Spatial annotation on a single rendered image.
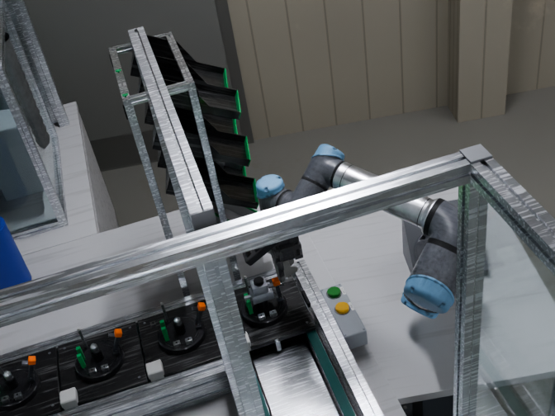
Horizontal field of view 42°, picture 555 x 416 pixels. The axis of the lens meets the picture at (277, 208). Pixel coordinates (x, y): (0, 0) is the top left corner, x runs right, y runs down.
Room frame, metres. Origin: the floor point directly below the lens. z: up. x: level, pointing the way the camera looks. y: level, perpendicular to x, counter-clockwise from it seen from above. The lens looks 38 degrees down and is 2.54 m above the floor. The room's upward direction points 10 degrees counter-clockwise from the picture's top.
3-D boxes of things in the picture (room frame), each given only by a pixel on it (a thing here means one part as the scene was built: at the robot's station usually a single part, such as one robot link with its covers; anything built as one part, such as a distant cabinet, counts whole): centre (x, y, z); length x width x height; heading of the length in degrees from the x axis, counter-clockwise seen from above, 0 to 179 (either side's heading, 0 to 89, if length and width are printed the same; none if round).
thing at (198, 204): (1.01, 0.15, 1.47); 0.61 x 0.03 x 1.03; 11
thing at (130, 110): (1.84, 0.28, 1.26); 0.36 x 0.21 x 0.80; 11
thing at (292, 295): (1.51, 0.09, 0.96); 0.24 x 0.24 x 0.02; 11
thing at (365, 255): (1.64, -0.42, 0.84); 0.90 x 0.70 x 0.03; 0
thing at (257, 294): (1.51, 0.10, 1.06); 0.08 x 0.04 x 0.07; 101
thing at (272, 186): (1.52, 0.01, 1.37); 0.09 x 0.08 x 0.11; 42
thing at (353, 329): (1.46, -0.14, 0.93); 0.21 x 0.07 x 0.06; 11
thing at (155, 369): (1.46, 0.34, 1.01); 0.24 x 0.24 x 0.13; 11
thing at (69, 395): (1.42, 0.58, 1.01); 0.24 x 0.24 x 0.13; 11
